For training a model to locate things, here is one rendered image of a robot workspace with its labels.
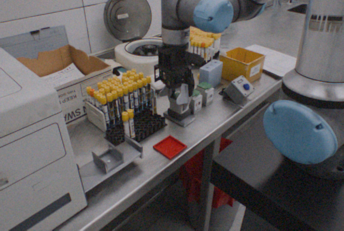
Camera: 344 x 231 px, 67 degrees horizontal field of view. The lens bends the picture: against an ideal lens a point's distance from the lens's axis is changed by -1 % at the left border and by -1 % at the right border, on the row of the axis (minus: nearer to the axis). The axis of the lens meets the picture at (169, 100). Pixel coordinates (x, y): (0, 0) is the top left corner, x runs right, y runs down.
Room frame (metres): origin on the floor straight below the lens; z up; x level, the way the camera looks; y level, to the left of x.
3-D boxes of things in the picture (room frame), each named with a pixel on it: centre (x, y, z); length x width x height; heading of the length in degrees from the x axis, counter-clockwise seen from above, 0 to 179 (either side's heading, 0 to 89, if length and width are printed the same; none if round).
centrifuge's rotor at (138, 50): (1.02, 0.08, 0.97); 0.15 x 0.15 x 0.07
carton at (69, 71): (0.79, 0.37, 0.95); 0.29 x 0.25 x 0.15; 46
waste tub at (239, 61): (0.98, -0.29, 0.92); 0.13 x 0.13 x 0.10; 43
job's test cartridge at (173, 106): (0.69, -0.03, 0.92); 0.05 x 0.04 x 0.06; 48
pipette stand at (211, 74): (0.89, -0.15, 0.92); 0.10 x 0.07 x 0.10; 142
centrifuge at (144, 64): (1.00, 0.07, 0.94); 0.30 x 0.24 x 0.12; 37
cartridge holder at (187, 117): (0.69, -0.03, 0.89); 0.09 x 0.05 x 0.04; 48
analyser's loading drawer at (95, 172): (0.44, 0.16, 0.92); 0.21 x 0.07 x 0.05; 136
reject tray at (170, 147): (0.55, 0.00, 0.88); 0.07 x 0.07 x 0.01; 46
